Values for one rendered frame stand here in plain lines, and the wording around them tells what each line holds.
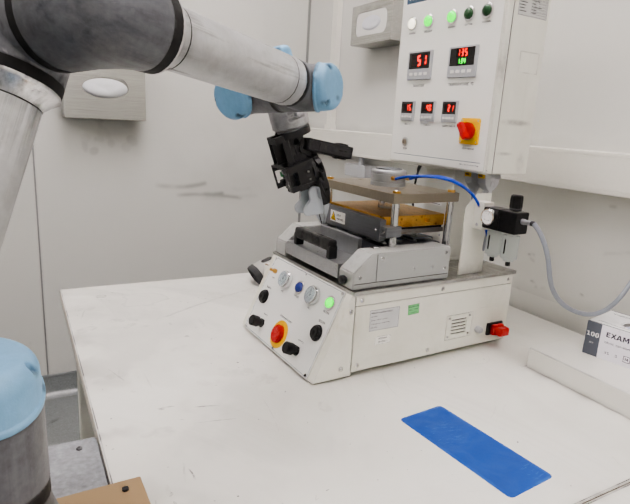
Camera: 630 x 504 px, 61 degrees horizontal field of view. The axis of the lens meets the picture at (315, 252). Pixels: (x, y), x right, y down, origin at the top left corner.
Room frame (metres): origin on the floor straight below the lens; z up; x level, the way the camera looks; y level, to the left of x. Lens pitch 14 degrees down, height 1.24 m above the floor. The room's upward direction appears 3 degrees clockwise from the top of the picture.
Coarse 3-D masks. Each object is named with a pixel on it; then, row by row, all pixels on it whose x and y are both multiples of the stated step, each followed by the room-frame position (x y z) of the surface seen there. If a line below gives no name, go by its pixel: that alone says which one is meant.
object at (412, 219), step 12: (336, 204) 1.24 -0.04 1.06; (348, 204) 1.23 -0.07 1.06; (360, 204) 1.24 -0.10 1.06; (372, 204) 1.25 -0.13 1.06; (384, 204) 1.20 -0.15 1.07; (384, 216) 1.09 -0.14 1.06; (408, 216) 1.12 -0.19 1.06; (420, 216) 1.14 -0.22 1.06; (432, 216) 1.16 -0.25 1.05; (408, 228) 1.13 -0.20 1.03; (420, 228) 1.14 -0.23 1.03; (432, 228) 1.16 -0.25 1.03
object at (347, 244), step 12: (324, 228) 1.21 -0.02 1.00; (288, 240) 1.21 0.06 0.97; (336, 240) 1.16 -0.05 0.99; (348, 240) 1.12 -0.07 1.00; (360, 240) 1.10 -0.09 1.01; (288, 252) 1.20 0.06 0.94; (300, 252) 1.15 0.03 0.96; (312, 252) 1.11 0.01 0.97; (324, 252) 1.12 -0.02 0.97; (348, 252) 1.12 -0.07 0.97; (312, 264) 1.11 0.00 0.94; (324, 264) 1.07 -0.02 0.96; (336, 264) 1.03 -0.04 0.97; (336, 276) 1.03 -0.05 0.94
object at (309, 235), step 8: (296, 232) 1.17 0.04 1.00; (304, 232) 1.14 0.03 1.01; (312, 232) 1.13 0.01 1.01; (296, 240) 1.17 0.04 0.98; (304, 240) 1.15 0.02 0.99; (312, 240) 1.11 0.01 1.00; (320, 240) 1.09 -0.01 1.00; (328, 240) 1.06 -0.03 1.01; (328, 248) 1.06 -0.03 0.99; (336, 248) 1.06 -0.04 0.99; (328, 256) 1.06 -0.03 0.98; (336, 256) 1.07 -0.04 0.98
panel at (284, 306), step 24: (288, 264) 1.19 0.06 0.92; (264, 288) 1.22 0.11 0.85; (288, 288) 1.14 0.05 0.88; (336, 288) 1.02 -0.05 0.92; (264, 312) 1.17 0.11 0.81; (288, 312) 1.10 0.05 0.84; (312, 312) 1.04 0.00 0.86; (336, 312) 0.98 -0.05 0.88; (264, 336) 1.12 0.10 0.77; (288, 336) 1.06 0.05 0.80; (288, 360) 1.02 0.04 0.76; (312, 360) 0.96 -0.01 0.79
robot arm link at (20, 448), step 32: (0, 352) 0.46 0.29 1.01; (32, 352) 0.48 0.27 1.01; (0, 384) 0.42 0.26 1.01; (32, 384) 0.44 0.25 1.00; (0, 416) 0.41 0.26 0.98; (32, 416) 0.43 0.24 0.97; (0, 448) 0.40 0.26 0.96; (32, 448) 0.43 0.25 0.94; (0, 480) 0.40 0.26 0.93; (32, 480) 0.42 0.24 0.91
